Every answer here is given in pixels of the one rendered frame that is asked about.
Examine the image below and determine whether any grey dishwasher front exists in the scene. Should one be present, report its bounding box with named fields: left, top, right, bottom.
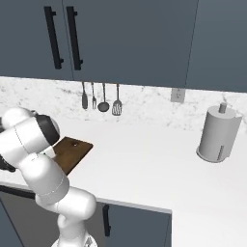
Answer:
left=0, top=184, right=107, bottom=247

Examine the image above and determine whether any black base cupboard handle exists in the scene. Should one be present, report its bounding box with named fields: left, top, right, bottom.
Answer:
left=102, top=204, right=112, bottom=238

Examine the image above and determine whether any black cupboard door handle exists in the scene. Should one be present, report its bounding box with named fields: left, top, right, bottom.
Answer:
left=66, top=6, right=84, bottom=71
left=43, top=6, right=65, bottom=70

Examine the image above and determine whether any grey hanging slotted spatula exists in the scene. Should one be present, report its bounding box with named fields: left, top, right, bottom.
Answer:
left=111, top=83, right=124, bottom=117

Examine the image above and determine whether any dark blue base cupboard door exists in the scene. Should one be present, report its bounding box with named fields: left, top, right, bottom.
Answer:
left=101, top=203, right=173, bottom=247

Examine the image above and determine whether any dark blue wall cupboard door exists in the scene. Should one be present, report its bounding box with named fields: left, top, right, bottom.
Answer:
left=0, top=0, right=74, bottom=81
left=61, top=0, right=200, bottom=89

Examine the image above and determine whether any brown wooden cutting board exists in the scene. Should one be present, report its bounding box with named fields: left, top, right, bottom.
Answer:
left=51, top=136, right=95, bottom=177

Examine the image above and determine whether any black dishwasher handle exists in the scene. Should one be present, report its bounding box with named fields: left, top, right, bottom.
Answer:
left=0, top=184, right=37, bottom=201

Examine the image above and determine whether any dark blue tall cupboard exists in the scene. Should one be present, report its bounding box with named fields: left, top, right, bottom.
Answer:
left=184, top=0, right=247, bottom=94

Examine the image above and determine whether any grey hanging ladle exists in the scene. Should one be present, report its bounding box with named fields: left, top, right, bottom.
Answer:
left=97, top=82, right=111, bottom=113

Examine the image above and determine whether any grey hanging spoon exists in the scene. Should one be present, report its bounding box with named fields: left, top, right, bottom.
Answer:
left=81, top=81, right=89, bottom=110

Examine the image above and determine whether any white paper towel roll holder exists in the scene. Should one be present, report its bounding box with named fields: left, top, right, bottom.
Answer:
left=196, top=102, right=243, bottom=164

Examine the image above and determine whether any grey wall socket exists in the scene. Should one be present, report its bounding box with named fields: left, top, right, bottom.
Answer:
left=170, top=88, right=186, bottom=104

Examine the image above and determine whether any grey hanging fork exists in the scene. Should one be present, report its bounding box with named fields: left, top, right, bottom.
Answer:
left=90, top=82, right=98, bottom=110

